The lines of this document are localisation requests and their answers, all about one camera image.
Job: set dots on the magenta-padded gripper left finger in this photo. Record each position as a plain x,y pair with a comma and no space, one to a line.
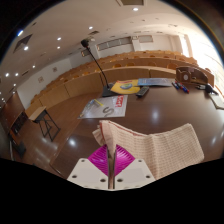
85,173

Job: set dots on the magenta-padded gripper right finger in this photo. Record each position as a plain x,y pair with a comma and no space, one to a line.
136,173

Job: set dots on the beige waffle-weave towel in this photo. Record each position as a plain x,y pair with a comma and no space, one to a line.
166,150

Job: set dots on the white printed poster sheet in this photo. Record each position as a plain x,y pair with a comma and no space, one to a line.
103,108

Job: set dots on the small black-legged side table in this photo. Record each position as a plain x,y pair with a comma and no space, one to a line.
37,113

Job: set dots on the black remote control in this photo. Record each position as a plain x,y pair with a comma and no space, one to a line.
142,91

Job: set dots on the black gooseneck desk microphone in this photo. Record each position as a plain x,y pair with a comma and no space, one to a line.
108,91

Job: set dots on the rows of wooden lecture seats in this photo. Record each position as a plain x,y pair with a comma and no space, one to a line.
83,83

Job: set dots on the blue booklet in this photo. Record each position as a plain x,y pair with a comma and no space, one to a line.
155,82

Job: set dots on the blue marker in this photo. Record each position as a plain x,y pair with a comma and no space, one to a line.
175,85
185,89

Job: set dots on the red marker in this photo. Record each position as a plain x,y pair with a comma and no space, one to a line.
180,86

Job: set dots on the white notepad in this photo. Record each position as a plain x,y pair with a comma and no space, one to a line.
218,101

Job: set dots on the black handheld microphone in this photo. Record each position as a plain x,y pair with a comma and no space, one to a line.
209,88

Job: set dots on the wooden desk organizer box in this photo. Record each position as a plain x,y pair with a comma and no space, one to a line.
191,76

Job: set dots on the large bright window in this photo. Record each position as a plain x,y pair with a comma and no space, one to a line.
206,56

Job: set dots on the square ceiling air vent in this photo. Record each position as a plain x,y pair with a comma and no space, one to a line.
131,2
22,42

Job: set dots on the recessed ceiling lights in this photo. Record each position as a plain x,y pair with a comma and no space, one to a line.
135,9

